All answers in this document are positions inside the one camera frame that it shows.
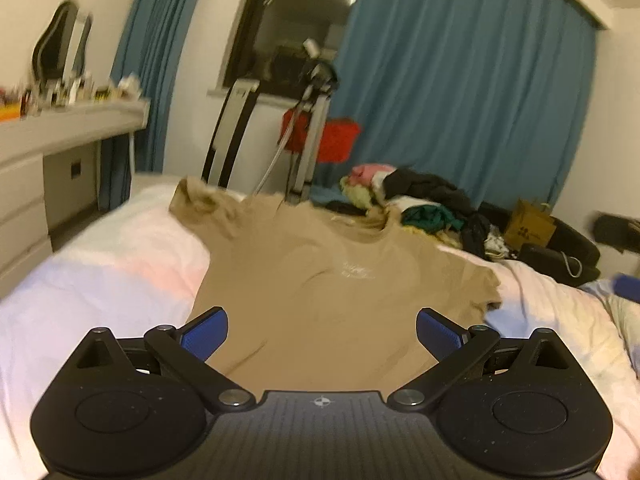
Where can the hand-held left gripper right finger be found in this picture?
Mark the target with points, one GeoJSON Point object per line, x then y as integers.
{"type": "Point", "coordinates": [439, 335]}

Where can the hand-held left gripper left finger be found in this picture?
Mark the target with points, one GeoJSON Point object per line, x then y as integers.
{"type": "Point", "coordinates": [205, 335]}

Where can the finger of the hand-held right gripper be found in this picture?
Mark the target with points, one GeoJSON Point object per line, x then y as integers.
{"type": "Point", "coordinates": [629, 289]}
{"type": "Point", "coordinates": [620, 232]}

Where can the beige printed t-shirt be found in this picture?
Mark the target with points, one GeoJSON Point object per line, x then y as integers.
{"type": "Point", "coordinates": [325, 285]}

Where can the pale blue pillow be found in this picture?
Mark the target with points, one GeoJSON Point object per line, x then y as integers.
{"type": "Point", "coordinates": [625, 330]}

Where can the yellow paper bag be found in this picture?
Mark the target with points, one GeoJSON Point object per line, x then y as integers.
{"type": "Point", "coordinates": [530, 227]}

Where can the green garment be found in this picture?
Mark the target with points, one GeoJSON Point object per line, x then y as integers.
{"type": "Point", "coordinates": [432, 217]}

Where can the black garment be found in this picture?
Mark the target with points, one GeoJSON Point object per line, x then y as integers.
{"type": "Point", "coordinates": [435, 190]}

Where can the yellow-green cloth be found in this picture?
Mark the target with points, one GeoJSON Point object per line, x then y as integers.
{"type": "Point", "coordinates": [357, 197]}

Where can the pink cloth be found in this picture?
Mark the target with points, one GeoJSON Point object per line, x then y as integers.
{"type": "Point", "coordinates": [365, 174]}

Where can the black and white chair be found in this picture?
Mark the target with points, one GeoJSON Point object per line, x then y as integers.
{"type": "Point", "coordinates": [235, 130]}

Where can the red bag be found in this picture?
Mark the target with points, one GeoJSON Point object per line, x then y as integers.
{"type": "Point", "coordinates": [340, 140]}

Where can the wide blue curtain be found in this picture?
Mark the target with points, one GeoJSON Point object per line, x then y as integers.
{"type": "Point", "coordinates": [450, 85]}

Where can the garment steamer stand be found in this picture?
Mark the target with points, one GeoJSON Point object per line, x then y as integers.
{"type": "Point", "coordinates": [310, 135]}

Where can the white vanity desk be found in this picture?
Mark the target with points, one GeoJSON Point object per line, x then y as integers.
{"type": "Point", "coordinates": [30, 185]}

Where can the white tissue box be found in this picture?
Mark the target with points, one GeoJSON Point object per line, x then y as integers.
{"type": "Point", "coordinates": [127, 86]}

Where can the row of cosmetic bottles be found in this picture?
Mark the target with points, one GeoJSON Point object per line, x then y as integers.
{"type": "Point", "coordinates": [65, 92]}

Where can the narrow blue curtain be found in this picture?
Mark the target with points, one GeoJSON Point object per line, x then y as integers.
{"type": "Point", "coordinates": [150, 60]}

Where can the orange box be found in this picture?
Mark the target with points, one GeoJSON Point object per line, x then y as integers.
{"type": "Point", "coordinates": [10, 112]}

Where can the dark window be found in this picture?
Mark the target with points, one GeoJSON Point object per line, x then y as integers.
{"type": "Point", "coordinates": [295, 20]}

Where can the wavy black-framed mirror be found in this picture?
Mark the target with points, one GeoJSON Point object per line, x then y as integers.
{"type": "Point", "coordinates": [52, 45]}

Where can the black wall socket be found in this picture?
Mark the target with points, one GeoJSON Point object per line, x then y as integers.
{"type": "Point", "coordinates": [75, 169]}

